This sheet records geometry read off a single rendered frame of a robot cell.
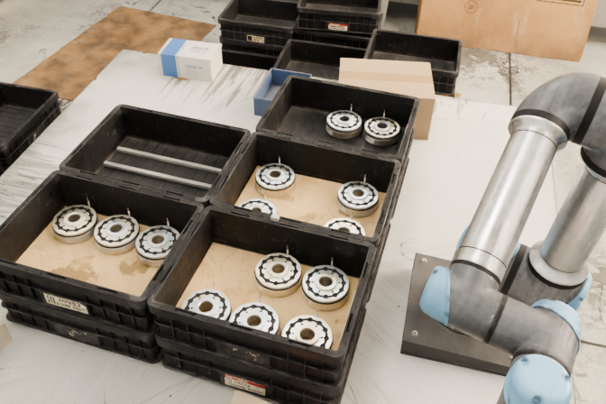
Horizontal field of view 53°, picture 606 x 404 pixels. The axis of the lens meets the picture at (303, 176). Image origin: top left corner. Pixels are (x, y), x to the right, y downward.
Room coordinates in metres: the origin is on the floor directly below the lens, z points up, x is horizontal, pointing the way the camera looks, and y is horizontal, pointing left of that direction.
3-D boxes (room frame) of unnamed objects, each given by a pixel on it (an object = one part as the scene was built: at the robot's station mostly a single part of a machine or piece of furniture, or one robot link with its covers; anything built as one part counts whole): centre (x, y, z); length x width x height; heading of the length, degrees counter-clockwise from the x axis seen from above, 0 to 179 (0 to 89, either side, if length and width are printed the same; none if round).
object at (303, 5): (2.86, -0.16, 0.37); 0.42 x 0.34 x 0.46; 77
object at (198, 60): (1.99, 0.42, 0.75); 0.20 x 0.12 x 0.09; 78
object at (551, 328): (0.51, -0.33, 1.17); 0.11 x 0.11 x 0.08; 62
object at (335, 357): (0.82, 0.07, 0.92); 0.40 x 0.30 x 0.02; 74
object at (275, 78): (1.79, 0.07, 0.74); 0.20 x 0.15 x 0.07; 166
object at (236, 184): (1.11, -0.01, 0.87); 0.40 x 0.30 x 0.11; 74
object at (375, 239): (1.11, -0.01, 0.92); 0.40 x 0.30 x 0.02; 74
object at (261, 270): (0.89, 0.05, 0.86); 0.10 x 0.10 x 0.01
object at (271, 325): (0.75, 0.09, 0.86); 0.10 x 0.10 x 0.01
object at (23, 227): (0.94, 0.45, 0.87); 0.40 x 0.30 x 0.11; 74
